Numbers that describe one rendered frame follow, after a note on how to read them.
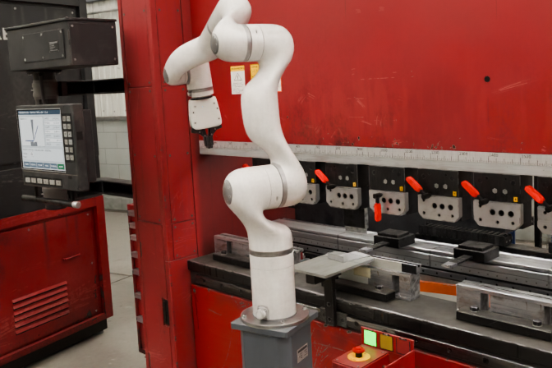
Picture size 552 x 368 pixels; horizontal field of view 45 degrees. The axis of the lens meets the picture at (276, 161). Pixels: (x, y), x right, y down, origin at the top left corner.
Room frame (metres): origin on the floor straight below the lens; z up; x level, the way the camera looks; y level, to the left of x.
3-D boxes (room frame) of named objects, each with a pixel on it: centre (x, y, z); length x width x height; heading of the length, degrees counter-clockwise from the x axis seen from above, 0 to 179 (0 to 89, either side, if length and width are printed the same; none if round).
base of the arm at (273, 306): (1.78, 0.03, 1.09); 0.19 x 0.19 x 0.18
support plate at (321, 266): (2.29, -0.17, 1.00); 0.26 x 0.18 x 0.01; 134
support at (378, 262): (2.29, -0.37, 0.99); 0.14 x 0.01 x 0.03; 44
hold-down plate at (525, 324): (1.92, -0.66, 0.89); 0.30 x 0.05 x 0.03; 44
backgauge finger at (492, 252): (2.26, -0.64, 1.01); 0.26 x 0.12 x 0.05; 134
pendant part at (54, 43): (2.97, 0.92, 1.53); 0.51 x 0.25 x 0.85; 49
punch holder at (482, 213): (1.98, -0.68, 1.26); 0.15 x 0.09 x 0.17; 44
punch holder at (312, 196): (2.56, -0.12, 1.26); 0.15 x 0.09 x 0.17; 44
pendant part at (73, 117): (2.88, 0.94, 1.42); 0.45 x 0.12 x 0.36; 49
